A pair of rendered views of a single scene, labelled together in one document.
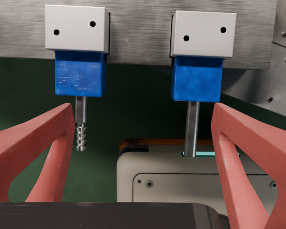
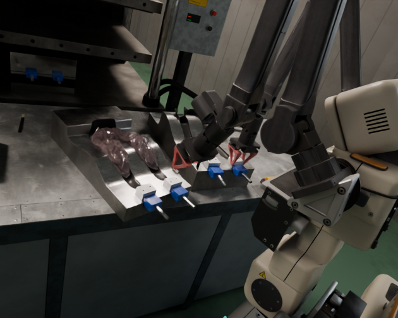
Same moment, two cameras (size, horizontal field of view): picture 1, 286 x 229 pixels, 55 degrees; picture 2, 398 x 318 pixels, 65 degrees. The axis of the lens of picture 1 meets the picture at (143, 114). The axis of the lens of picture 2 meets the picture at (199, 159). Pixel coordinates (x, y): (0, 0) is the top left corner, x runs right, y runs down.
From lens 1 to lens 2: 86 cm
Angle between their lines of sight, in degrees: 66
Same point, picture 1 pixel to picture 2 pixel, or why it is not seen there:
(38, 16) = (131, 195)
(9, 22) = (125, 200)
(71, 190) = not seen: outside the picture
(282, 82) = (197, 197)
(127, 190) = not seen: outside the picture
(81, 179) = not seen: outside the picture
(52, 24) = (141, 189)
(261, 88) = (194, 200)
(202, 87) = (182, 190)
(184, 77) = (176, 190)
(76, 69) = (151, 198)
